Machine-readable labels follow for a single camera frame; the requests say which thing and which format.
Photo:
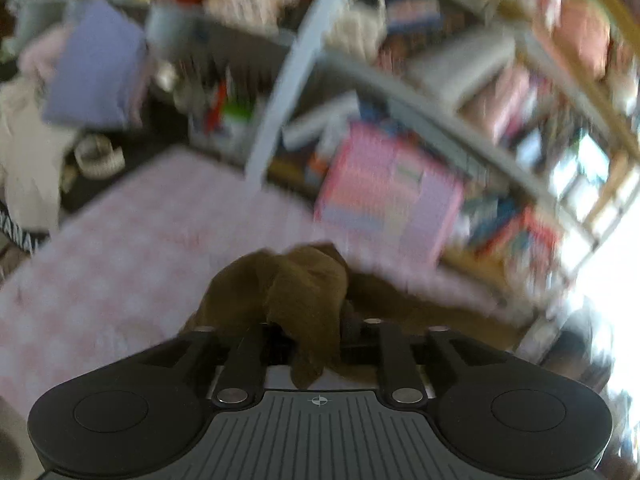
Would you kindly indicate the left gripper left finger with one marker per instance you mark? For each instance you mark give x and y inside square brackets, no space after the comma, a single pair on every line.
[241,382]

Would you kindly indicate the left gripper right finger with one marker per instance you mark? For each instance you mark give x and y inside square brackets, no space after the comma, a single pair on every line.
[385,348]

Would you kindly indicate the brown corduroy pants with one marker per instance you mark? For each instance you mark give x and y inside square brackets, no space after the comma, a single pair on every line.
[318,301]

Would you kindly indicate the pink checkered table mat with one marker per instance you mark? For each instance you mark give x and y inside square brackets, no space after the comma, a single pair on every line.
[128,269]

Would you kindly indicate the pink learning tablet toy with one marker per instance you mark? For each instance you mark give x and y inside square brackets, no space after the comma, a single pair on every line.
[387,190]

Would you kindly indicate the white jar green lid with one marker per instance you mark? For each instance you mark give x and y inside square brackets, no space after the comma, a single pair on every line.
[236,122]

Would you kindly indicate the cream jacket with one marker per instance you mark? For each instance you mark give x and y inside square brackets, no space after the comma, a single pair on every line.
[33,155]

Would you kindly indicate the folded lavender cloth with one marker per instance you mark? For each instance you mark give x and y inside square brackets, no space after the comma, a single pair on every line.
[102,74]

